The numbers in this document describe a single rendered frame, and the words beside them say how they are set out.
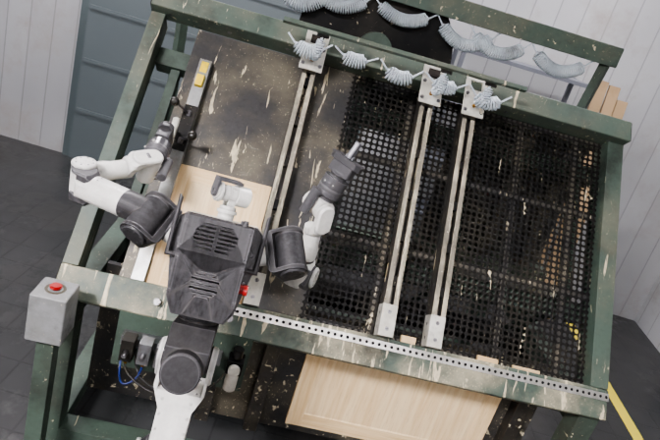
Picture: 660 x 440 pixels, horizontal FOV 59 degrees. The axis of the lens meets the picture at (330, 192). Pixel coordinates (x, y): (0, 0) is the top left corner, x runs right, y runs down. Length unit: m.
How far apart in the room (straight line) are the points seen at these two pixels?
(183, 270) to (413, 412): 1.49
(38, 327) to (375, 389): 1.40
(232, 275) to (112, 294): 0.74
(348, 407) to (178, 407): 1.04
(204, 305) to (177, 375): 0.20
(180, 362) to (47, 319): 0.62
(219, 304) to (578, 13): 4.15
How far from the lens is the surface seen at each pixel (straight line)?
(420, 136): 2.59
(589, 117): 2.92
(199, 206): 2.37
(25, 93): 5.92
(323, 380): 2.68
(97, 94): 5.55
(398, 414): 2.83
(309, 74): 2.58
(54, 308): 2.14
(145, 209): 1.82
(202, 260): 1.67
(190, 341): 1.75
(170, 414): 1.95
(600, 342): 2.74
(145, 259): 2.32
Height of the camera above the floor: 2.11
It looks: 19 degrees down
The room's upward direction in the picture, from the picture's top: 17 degrees clockwise
